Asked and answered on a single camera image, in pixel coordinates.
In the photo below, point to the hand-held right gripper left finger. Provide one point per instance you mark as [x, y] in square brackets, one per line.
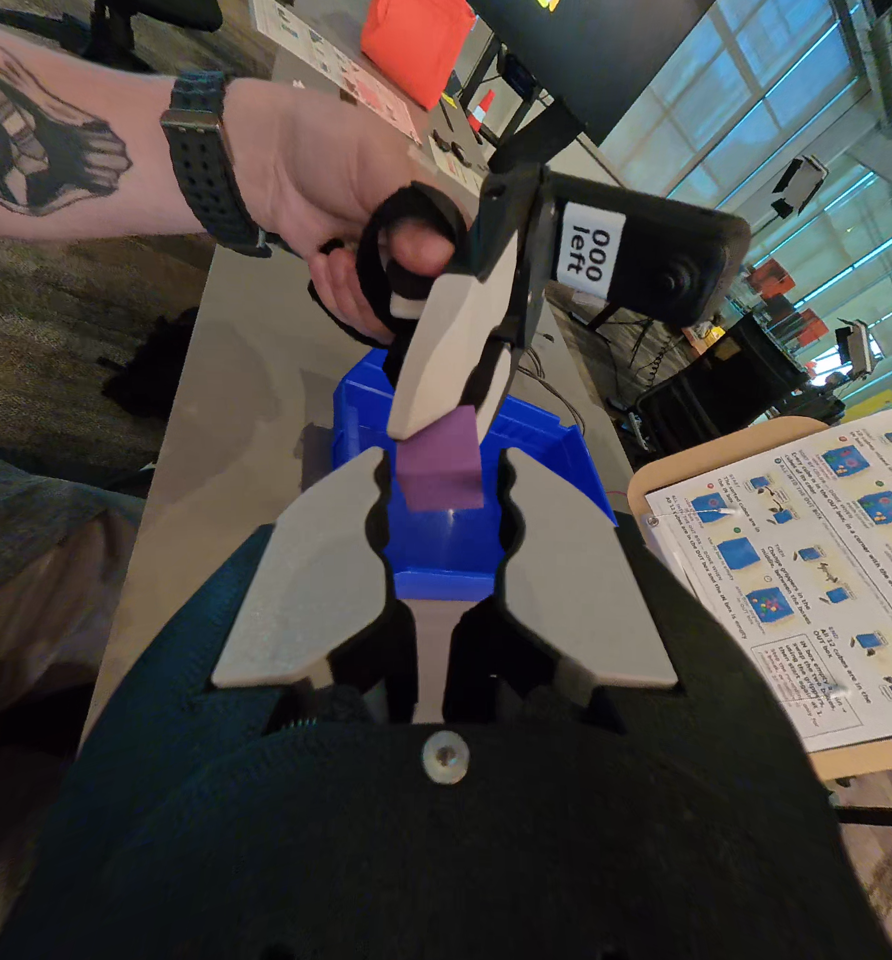
[311, 592]

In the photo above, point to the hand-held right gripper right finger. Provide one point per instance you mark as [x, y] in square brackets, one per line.
[581, 592]

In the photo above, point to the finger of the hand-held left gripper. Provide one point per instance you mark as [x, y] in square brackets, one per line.
[446, 352]
[494, 390]

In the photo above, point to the purple wooden cube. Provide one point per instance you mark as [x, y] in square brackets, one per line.
[442, 465]

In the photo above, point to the blue plastic bin with cubes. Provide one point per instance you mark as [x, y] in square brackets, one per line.
[446, 547]

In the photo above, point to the person's left hand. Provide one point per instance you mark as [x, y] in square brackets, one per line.
[311, 157]

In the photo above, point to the black storage crate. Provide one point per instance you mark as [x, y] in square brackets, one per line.
[723, 382]

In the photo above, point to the black panel light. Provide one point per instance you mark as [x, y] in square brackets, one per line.
[798, 184]
[858, 349]

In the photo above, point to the large window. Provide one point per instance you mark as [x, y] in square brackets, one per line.
[753, 112]

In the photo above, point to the instruction sheet on wooden board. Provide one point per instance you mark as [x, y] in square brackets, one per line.
[716, 450]

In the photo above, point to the black monitor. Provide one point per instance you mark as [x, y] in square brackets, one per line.
[603, 52]

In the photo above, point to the orange traffic cone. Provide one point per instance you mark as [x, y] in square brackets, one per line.
[482, 111]

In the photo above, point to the printed instruction sheet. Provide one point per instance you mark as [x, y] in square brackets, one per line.
[813, 585]

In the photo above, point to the black perforated watch band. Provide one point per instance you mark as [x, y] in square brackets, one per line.
[202, 165]

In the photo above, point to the orange red bag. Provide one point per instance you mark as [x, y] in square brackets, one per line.
[416, 41]

